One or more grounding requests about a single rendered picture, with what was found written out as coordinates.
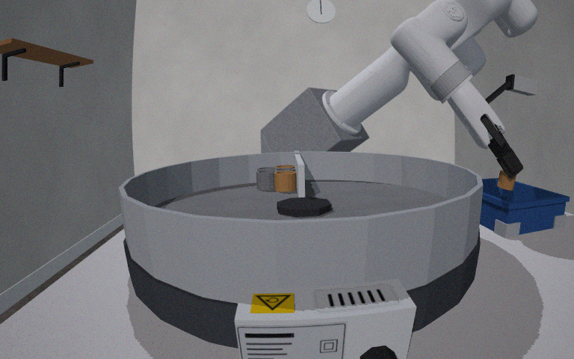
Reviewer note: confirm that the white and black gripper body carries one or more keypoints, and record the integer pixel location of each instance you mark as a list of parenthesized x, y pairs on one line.
[(469, 105)]

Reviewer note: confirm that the blue crate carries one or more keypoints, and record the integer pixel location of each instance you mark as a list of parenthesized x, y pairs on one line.
[(512, 213)]

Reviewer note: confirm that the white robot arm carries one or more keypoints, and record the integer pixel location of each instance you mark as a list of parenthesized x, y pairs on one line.
[(439, 48)]

